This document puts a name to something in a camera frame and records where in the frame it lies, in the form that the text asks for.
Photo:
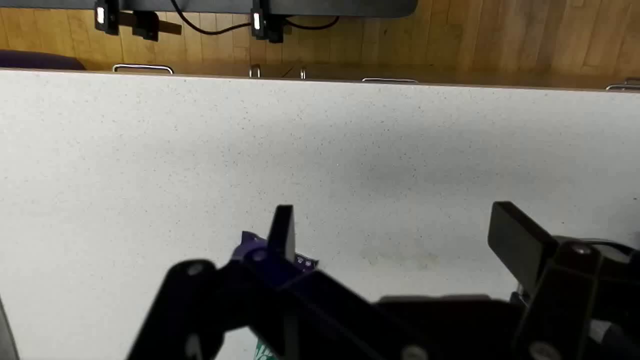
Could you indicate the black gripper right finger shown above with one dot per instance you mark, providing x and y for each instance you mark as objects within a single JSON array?
[{"x": 566, "y": 287}]

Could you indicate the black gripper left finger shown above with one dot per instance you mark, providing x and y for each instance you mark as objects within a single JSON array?
[{"x": 281, "y": 292}]

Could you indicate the black stand foot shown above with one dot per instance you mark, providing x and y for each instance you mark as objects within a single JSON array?
[
  {"x": 269, "y": 24},
  {"x": 108, "y": 18}
]

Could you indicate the dark grey floor mat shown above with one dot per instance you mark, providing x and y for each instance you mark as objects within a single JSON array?
[{"x": 321, "y": 6}]

